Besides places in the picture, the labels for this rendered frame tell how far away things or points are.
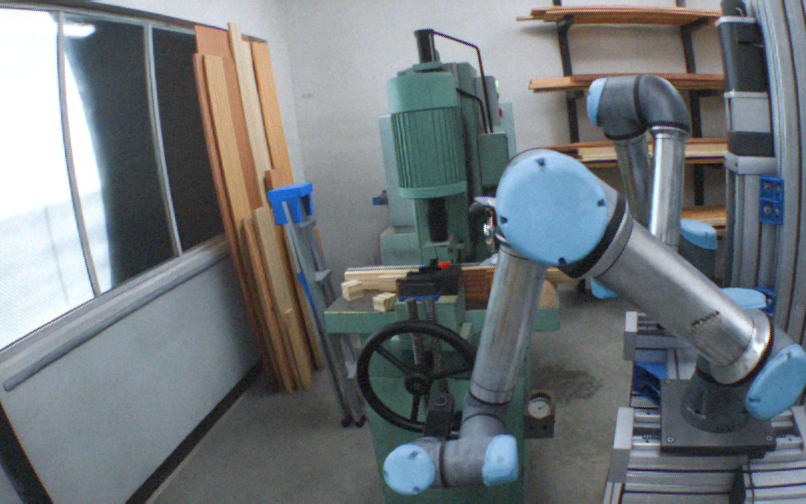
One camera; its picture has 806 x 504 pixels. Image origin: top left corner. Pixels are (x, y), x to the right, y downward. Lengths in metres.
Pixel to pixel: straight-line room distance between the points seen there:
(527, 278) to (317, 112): 3.20
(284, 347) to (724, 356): 2.35
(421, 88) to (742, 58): 0.74
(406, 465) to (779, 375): 0.53
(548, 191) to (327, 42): 3.36
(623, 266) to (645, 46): 3.25
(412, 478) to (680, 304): 0.43
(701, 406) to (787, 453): 0.23
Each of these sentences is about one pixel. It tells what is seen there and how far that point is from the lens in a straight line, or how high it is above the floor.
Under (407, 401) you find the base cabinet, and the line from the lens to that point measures 1.31.
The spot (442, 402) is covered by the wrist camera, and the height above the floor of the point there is 0.85.
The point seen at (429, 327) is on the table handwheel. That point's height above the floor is 0.94.
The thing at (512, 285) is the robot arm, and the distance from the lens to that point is 0.68.
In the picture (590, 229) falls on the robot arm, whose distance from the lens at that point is 0.50.
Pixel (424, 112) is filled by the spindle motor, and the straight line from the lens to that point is 1.16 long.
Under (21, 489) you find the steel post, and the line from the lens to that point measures 1.73.
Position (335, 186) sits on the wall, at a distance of 3.74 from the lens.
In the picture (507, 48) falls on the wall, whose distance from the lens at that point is 3.54.
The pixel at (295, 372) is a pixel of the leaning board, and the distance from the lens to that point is 2.73.
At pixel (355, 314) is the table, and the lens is 1.23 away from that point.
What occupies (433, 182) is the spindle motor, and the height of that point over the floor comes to 1.20.
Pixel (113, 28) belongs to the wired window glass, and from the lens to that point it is 2.38.
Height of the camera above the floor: 1.34
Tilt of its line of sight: 14 degrees down
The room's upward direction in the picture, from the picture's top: 7 degrees counter-clockwise
